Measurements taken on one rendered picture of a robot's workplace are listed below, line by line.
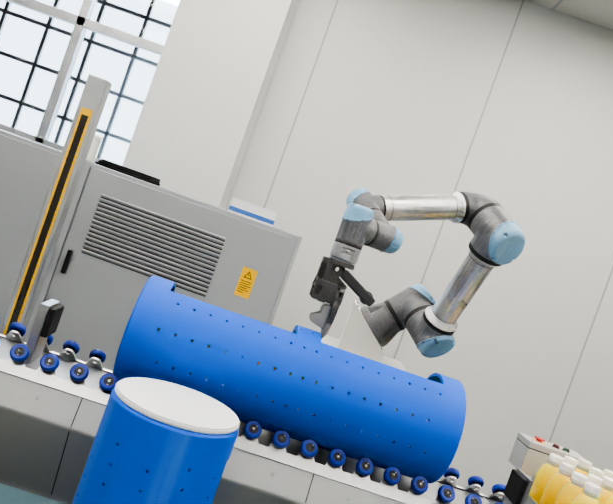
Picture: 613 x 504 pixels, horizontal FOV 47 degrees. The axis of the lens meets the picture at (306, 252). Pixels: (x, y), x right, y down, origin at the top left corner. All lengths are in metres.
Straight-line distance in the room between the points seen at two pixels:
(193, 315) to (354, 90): 3.25
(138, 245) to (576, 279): 2.88
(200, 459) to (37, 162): 2.49
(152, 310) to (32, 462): 0.48
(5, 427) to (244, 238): 1.86
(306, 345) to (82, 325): 2.02
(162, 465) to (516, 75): 4.00
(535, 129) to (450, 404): 3.31
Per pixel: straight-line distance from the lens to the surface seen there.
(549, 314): 4.97
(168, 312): 1.77
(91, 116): 2.23
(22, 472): 1.97
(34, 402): 1.86
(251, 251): 3.46
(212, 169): 4.49
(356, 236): 1.84
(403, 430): 1.83
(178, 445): 1.46
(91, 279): 3.64
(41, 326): 1.90
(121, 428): 1.50
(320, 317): 1.86
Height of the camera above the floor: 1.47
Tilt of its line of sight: 1 degrees down
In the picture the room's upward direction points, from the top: 20 degrees clockwise
